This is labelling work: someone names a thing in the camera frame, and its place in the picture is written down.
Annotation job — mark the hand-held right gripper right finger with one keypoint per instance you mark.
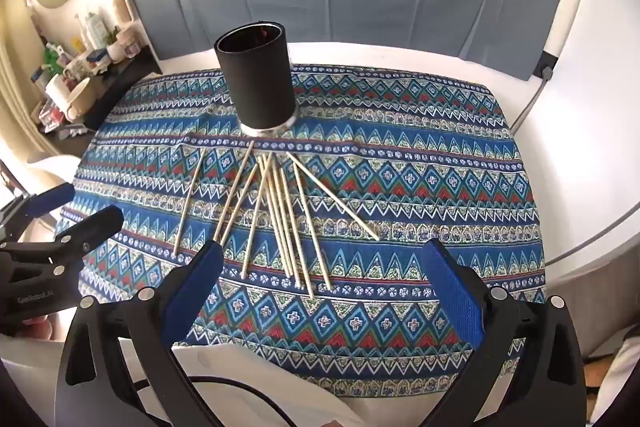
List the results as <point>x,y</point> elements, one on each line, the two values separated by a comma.
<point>457,297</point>

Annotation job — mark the white board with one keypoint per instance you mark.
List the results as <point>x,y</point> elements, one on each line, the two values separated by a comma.
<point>590,107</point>

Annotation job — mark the potted succulent plant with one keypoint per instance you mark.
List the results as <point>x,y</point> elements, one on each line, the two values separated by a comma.
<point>114,49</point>

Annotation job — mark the person's white clothing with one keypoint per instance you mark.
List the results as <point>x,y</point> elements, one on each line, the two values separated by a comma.
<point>620,357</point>

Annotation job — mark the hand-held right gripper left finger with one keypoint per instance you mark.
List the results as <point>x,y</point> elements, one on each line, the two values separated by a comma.
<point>195,287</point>

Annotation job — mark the white bottle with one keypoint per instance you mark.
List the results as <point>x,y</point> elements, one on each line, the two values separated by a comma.
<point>94,32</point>

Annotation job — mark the pile of wooden chopsticks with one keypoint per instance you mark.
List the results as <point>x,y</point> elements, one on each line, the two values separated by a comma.
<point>273,197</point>

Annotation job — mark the white printed mug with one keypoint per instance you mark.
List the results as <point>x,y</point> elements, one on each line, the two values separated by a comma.
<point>59,89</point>

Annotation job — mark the pink candle jar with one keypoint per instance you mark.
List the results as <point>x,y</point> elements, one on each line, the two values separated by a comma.
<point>133,44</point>

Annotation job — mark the black cylindrical cup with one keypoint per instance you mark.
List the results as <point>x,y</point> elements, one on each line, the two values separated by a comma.
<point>257,82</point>

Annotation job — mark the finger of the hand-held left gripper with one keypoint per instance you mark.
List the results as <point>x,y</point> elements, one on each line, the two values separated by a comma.
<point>50,199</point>
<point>95,227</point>

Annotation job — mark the cream mug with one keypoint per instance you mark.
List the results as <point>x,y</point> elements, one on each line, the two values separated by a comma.
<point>82,99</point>

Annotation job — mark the blue patterned tablecloth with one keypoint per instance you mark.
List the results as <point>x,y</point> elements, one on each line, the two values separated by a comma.
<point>400,157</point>

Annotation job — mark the black clip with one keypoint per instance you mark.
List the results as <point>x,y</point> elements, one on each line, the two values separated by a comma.
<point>545,71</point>

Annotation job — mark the person's left hand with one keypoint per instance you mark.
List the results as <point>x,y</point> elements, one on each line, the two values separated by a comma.
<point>40,329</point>

